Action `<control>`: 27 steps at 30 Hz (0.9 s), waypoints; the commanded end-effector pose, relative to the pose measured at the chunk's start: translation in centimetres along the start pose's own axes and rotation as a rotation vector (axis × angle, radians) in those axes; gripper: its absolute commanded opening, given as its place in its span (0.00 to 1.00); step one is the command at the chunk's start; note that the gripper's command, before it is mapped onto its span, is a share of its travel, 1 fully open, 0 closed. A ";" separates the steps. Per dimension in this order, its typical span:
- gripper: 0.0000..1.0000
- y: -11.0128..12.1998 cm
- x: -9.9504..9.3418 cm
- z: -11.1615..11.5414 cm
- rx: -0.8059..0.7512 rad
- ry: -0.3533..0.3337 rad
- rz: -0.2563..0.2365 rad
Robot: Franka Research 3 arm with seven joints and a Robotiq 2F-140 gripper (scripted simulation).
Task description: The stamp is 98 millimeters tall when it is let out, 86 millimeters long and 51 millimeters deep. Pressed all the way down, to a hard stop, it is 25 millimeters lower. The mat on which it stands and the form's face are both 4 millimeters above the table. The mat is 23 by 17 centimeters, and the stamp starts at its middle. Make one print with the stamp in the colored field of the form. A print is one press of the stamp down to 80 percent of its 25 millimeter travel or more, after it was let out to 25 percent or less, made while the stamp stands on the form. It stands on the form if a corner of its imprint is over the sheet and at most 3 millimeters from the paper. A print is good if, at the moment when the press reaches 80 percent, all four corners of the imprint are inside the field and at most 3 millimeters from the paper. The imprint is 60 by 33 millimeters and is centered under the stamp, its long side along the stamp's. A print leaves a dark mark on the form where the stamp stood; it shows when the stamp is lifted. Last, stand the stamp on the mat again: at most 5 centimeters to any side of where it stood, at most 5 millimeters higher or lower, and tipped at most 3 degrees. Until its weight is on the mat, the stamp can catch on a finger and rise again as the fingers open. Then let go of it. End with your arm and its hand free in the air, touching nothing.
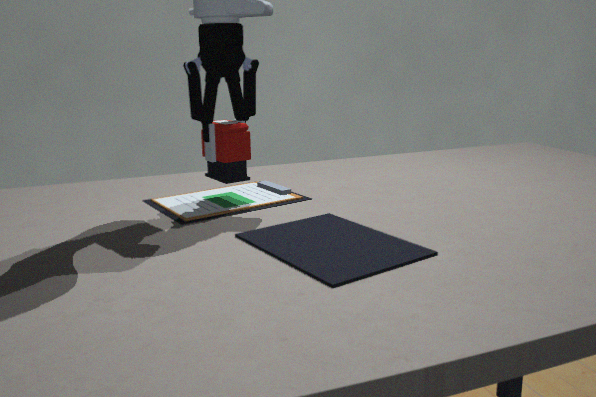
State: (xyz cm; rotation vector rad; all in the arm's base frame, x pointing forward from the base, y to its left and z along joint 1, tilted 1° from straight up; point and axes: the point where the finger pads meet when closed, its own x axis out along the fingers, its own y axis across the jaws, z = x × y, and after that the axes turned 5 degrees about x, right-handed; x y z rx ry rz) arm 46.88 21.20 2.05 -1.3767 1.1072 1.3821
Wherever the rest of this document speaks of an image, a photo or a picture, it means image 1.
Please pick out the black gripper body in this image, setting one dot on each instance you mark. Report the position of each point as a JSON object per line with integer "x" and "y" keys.
{"x": 220, "y": 40}

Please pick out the red self-inking stamp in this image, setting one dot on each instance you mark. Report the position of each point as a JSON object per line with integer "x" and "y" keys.
{"x": 233, "y": 148}

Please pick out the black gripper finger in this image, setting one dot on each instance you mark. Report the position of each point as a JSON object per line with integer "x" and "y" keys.
{"x": 204, "y": 113}
{"x": 244, "y": 106}

